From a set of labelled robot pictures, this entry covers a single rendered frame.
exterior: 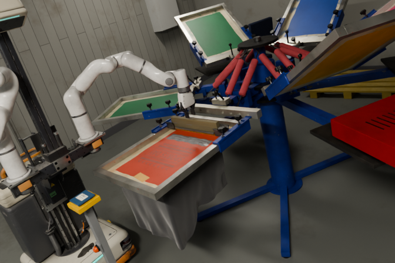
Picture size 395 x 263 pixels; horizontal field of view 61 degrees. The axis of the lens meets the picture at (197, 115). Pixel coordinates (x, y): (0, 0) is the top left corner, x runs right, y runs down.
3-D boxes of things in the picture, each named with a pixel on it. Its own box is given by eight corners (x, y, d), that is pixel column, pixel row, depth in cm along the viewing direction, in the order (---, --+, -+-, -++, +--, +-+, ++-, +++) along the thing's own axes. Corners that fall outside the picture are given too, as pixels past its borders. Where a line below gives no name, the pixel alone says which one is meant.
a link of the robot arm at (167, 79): (139, 71, 203) (170, 85, 209) (138, 76, 191) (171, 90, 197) (144, 58, 201) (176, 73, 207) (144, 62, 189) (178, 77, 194)
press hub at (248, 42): (293, 203, 278) (265, 43, 229) (253, 191, 305) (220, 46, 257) (315, 176, 303) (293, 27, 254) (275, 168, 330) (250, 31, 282)
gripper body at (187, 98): (185, 86, 212) (189, 102, 216) (173, 91, 206) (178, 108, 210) (194, 86, 207) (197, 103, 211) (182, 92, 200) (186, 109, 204)
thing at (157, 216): (183, 252, 185) (160, 187, 169) (134, 226, 216) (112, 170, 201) (187, 248, 187) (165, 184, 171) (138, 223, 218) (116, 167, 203)
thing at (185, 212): (185, 248, 186) (163, 185, 171) (180, 246, 189) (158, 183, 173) (234, 200, 215) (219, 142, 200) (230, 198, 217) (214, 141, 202)
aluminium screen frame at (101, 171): (156, 201, 159) (154, 194, 158) (94, 175, 200) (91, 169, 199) (249, 126, 208) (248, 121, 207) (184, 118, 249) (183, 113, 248)
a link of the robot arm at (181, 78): (160, 75, 198) (160, 71, 207) (165, 92, 201) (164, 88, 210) (186, 68, 198) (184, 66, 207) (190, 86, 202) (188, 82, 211)
